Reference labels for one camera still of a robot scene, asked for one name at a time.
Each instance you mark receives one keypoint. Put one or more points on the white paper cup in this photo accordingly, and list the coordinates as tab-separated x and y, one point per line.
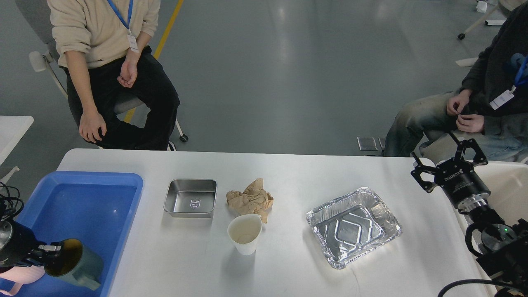
244	233

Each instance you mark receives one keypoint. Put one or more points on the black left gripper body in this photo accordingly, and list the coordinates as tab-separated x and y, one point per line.
17	245

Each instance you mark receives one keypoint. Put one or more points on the person in dark hoodie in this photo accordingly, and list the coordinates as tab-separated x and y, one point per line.
490	106

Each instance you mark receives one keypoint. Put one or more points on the person in beige sweater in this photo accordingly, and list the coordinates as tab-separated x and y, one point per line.
103	47

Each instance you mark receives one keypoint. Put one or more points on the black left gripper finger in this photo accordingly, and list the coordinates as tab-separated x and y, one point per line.
47	254

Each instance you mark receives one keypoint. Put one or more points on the pink ribbed mug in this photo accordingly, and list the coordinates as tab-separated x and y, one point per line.
20	276

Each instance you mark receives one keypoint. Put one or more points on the crumpled brown paper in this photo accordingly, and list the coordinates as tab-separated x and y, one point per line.
253	200

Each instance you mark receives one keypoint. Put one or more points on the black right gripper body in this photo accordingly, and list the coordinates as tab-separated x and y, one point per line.
461	184

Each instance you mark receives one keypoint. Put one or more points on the white side table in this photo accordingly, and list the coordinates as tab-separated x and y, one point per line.
12	129

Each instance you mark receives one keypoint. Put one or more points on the aluminium foil tray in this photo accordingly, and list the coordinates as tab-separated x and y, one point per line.
352	226

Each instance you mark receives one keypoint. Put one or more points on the metal floor plate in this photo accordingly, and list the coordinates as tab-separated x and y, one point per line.
371	143

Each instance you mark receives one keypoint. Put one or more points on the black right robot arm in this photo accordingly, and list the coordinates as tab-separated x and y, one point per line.
500	249

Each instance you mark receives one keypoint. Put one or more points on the dark green mug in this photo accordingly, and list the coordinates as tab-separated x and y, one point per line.
77	265

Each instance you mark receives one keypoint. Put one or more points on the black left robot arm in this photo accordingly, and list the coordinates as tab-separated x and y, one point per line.
19	247

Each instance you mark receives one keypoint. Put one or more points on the blue plastic tray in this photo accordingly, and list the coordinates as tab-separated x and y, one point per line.
97	208

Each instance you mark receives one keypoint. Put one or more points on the square stainless steel tray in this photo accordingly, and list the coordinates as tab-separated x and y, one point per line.
191	198

